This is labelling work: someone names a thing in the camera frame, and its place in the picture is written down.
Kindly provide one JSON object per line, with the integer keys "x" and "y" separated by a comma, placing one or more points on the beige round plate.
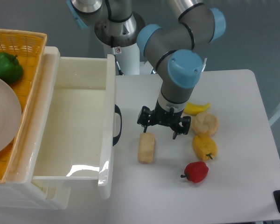
{"x": 10, "y": 114}

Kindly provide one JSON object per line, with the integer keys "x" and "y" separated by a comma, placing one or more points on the white plastic drawer cabinet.
{"x": 19, "y": 190}

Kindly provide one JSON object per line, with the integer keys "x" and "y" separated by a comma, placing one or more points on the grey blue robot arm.
{"x": 125, "y": 35}

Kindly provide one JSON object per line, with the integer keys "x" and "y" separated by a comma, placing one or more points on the black drawer handle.
{"x": 117, "y": 125}

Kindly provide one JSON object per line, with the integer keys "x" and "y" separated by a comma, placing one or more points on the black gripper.
{"x": 166, "y": 113}

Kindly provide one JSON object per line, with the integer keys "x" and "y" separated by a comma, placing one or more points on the orange woven basket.
{"x": 29, "y": 47}

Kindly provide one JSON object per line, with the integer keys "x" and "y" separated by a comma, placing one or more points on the yellow bell pepper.
{"x": 204, "y": 147}

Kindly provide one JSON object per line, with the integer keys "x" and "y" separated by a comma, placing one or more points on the green bell pepper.
{"x": 10, "y": 69}

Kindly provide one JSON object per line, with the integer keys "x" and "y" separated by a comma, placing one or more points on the red bell pepper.
{"x": 195, "y": 172}

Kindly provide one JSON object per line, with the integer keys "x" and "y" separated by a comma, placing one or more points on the white open drawer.
{"x": 76, "y": 150}

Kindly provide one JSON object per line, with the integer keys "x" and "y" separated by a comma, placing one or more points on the round bread roll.
{"x": 205, "y": 123}

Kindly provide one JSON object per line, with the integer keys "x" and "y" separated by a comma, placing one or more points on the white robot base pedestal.
{"x": 128, "y": 60}

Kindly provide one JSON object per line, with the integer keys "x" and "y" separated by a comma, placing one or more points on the yellow banana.
{"x": 194, "y": 109}

